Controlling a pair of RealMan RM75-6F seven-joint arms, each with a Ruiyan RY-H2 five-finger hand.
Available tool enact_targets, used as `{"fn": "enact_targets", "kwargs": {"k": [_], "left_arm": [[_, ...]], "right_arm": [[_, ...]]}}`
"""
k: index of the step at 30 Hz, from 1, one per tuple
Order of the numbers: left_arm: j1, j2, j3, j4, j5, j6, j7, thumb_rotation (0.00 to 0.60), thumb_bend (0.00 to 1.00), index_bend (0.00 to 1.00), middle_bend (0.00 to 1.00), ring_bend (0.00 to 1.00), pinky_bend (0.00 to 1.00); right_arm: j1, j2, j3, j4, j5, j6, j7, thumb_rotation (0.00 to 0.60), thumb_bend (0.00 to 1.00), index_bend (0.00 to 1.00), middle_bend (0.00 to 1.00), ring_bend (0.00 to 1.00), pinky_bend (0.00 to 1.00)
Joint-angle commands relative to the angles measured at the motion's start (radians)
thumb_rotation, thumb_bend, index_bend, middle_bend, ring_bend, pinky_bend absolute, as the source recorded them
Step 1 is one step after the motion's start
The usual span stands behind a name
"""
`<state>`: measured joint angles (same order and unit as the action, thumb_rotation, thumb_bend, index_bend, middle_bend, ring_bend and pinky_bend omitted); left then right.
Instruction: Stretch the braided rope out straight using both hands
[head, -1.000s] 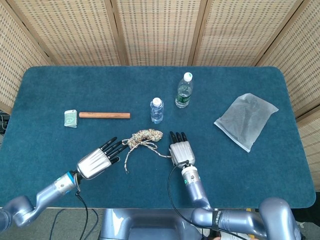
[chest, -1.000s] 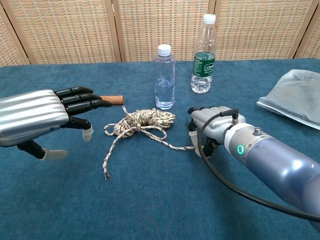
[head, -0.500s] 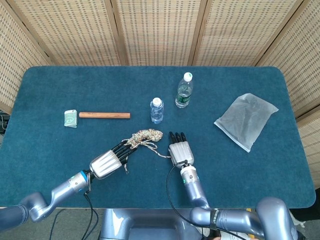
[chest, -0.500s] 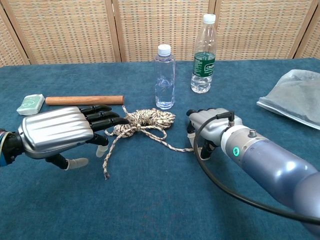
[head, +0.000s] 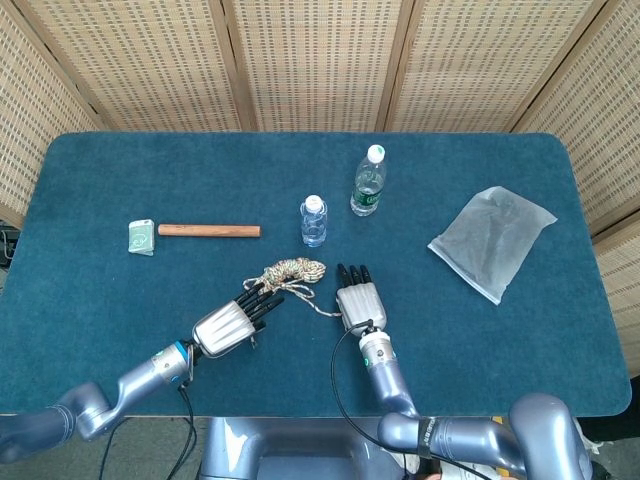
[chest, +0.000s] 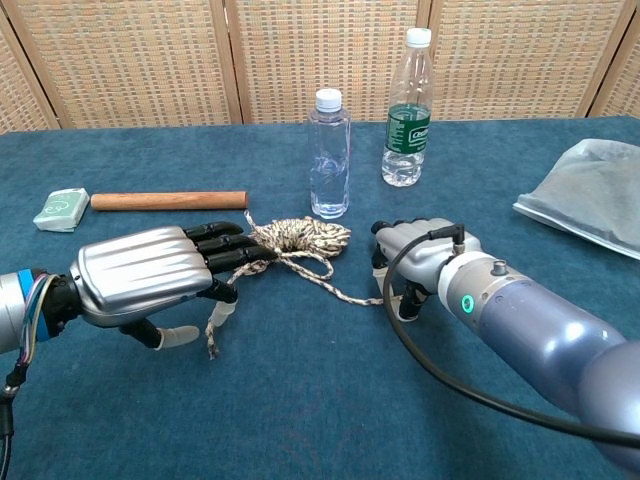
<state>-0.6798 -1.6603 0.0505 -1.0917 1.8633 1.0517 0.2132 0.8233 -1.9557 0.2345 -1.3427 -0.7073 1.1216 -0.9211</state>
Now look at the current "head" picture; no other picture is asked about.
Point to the green tissue packet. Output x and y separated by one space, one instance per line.
140 238

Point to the blue-grey robot torso base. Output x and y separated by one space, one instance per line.
300 450

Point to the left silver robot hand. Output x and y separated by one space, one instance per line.
227 325

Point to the blue fabric table mat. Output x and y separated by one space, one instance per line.
320 300

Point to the tall green-label water bottle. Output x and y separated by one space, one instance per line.
370 182

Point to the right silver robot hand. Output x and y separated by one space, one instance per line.
359 302

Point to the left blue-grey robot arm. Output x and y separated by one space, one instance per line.
100 390

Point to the grey translucent plastic bag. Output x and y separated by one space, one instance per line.
492 240

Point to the woven rattan folding screen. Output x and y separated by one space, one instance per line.
320 65

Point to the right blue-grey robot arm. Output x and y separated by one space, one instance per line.
450 415

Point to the small clear plastic bottle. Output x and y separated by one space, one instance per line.
315 222

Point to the wooden cylindrical stick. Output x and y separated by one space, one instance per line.
209 230

